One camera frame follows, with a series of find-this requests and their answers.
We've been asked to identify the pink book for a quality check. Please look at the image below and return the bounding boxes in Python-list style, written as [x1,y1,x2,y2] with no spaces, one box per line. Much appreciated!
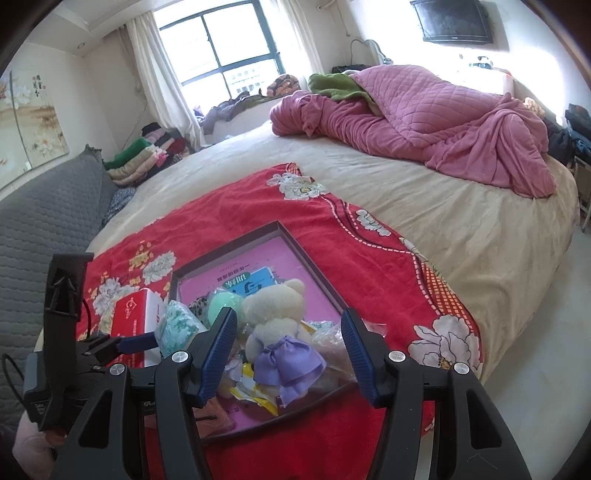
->
[178,233,345,435]

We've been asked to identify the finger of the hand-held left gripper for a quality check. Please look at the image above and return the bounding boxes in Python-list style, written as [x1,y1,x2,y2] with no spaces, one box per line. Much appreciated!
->
[90,332,160,358]

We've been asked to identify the red tissue pack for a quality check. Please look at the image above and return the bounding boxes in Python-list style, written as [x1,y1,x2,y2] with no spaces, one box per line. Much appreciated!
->
[110,288,167,367]

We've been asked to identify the person's left forearm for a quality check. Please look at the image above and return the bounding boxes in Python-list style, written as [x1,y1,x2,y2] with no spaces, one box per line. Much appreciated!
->
[11,418,65,469]

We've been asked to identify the grey clothes on windowsill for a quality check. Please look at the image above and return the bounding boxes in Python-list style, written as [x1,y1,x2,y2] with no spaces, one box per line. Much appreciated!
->
[201,90,278,134]

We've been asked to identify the yellow snack packet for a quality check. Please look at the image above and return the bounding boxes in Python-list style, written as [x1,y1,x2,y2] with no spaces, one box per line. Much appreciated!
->
[228,362,280,416]

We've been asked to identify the stack of folded clothes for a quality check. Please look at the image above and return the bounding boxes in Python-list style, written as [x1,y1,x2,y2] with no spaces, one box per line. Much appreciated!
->
[102,122,195,188]

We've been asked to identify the white curtain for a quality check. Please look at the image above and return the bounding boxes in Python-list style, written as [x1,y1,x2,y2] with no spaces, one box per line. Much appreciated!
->
[277,0,326,86]
[124,11,206,148]

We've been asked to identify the pink quilt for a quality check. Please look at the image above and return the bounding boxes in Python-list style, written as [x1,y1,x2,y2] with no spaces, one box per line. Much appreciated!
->
[269,65,557,199]

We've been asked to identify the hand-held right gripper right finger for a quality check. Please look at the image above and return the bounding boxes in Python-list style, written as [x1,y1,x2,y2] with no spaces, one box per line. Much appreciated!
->
[341,308,532,480]

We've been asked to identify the grey quilted headboard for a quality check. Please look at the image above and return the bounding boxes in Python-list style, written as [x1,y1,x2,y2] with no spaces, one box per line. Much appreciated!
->
[0,145,116,416]

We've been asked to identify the mint green egg sponge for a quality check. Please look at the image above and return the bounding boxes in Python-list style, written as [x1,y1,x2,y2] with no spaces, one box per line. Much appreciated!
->
[207,288,245,326]

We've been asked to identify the dark framed window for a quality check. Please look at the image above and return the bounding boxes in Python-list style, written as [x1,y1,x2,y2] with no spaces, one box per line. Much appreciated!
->
[152,0,296,100]

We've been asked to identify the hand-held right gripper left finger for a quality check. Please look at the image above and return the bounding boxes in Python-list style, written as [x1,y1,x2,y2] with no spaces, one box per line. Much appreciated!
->
[51,305,238,480]

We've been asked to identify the green patterned tissue packet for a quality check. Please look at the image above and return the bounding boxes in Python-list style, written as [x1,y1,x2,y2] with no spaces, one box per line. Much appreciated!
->
[154,300,211,358]

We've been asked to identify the spotted leopard print cloth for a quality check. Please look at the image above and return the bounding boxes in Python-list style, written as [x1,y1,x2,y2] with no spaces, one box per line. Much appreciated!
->
[189,295,215,319]

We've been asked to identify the red floral blanket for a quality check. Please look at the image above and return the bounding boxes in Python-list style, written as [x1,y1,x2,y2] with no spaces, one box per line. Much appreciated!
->
[76,161,483,480]

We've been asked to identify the colourful bag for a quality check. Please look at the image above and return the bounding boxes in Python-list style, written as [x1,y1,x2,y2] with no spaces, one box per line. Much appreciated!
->
[267,74,301,97]

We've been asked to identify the floral wall painting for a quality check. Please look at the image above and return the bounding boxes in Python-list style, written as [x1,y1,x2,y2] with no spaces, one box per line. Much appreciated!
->
[0,69,70,185]

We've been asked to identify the dark blue patterned cloth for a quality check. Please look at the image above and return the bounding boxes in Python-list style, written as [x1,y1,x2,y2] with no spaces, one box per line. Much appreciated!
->
[102,185,138,226]

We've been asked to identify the plastic bag with brown sponge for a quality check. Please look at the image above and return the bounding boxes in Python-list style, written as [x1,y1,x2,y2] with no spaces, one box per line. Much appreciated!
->
[305,318,389,384]

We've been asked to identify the white teddy bear purple dress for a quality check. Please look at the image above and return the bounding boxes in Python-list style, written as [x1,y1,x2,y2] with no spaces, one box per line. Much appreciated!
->
[240,278,326,407]

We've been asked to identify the dark brown cardboard box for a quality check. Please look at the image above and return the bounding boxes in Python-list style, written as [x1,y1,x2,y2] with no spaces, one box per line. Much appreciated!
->
[167,220,365,445]

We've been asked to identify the pink striped pouch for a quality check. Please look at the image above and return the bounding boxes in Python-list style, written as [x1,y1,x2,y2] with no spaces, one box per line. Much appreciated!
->
[191,397,236,439]

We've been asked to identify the black wall television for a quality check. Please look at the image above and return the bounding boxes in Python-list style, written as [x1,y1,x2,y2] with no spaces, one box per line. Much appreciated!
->
[410,0,495,44]

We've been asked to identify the green blanket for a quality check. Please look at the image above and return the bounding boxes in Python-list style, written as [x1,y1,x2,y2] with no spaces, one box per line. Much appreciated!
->
[307,71,370,102]

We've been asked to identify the pile of dark clothes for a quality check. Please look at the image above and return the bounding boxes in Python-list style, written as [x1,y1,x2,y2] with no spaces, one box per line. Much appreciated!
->
[547,104,591,169]

